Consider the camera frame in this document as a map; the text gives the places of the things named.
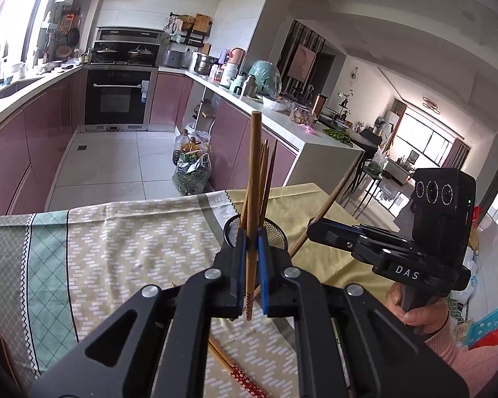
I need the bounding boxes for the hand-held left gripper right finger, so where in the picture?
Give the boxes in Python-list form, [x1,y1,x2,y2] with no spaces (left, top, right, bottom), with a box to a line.
[257,236,469,398]

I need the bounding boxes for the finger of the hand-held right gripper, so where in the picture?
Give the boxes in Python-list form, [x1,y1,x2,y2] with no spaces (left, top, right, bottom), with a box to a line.
[330,221,411,243]
[308,220,411,258]

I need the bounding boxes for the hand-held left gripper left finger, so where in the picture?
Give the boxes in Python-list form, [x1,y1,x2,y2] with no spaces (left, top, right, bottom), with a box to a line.
[29,228,248,398]

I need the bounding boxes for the single red-tipped wooden chopstick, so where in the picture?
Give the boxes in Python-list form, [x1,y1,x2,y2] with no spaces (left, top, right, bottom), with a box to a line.
[207,337,258,398]
[245,111,261,321]
[261,139,279,225]
[218,350,271,398]
[288,161,361,258]

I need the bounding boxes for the black mesh holder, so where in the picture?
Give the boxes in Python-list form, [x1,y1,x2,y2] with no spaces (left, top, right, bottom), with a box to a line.
[224,215,289,258]

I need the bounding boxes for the person's right forearm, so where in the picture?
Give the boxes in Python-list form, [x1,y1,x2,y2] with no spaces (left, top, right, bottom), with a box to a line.
[425,311,498,398]

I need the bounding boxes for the person's right hand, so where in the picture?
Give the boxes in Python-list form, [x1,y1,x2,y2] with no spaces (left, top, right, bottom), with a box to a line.
[384,281,450,338]

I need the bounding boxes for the plastic bag of greens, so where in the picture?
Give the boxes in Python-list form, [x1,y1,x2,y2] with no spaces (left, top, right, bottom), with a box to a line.
[365,149,388,175]

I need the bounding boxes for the living room window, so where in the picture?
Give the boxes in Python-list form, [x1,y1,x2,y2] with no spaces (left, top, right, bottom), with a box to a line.
[392,108,469,170]

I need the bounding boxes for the green leafy vegetables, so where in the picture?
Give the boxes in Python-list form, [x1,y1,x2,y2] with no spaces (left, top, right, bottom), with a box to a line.
[324,128,353,147]

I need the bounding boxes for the plastic bags of vegetables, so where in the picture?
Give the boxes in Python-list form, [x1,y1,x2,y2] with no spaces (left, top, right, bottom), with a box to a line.
[172,130,212,195]

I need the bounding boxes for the patterned beige green tablecloth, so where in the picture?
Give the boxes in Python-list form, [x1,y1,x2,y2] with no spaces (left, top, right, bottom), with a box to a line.
[0,193,345,398]

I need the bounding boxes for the blue plastic basket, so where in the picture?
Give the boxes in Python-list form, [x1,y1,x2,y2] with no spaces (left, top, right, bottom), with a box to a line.
[467,307,498,349]

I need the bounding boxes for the pink base cabinets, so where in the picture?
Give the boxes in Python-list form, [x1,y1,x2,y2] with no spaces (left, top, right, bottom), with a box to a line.
[0,66,88,216]
[149,70,299,195]

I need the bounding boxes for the clear plastic food container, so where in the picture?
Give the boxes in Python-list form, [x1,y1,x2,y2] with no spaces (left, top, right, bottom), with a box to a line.
[290,103,316,126]

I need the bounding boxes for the copper tumbler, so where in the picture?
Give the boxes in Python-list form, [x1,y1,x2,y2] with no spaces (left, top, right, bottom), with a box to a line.
[313,93,329,119]

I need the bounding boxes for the oil bottle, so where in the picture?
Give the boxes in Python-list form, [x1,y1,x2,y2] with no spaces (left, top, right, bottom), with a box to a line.
[172,128,192,166]

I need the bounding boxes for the white bowl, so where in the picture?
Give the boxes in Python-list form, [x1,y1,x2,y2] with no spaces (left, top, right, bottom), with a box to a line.
[262,96,291,112]

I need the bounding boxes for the steel stockpot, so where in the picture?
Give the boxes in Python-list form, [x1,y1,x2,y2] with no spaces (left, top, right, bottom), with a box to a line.
[194,54,218,74]

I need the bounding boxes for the black built-in oven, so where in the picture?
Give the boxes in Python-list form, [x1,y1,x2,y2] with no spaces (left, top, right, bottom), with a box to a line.
[84,68,154,127]

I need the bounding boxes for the dark pot with lid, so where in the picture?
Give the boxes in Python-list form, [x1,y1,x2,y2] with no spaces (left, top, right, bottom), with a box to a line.
[93,45,119,62]
[128,45,154,63]

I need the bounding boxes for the wooden cutting board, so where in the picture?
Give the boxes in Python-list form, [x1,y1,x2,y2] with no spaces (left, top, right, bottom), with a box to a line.
[193,13,212,34]

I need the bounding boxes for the black range hood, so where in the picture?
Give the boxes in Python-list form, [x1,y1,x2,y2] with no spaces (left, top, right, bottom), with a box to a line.
[93,27,164,46]

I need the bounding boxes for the kitchen window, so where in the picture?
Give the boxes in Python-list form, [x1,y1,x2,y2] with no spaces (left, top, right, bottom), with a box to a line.
[0,0,67,71]

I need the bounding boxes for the framed wall picture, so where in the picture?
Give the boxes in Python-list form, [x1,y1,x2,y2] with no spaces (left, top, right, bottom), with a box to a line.
[288,43,316,81]

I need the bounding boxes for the black wall rack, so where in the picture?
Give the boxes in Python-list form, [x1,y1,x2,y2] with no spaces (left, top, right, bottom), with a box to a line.
[168,12,212,48]

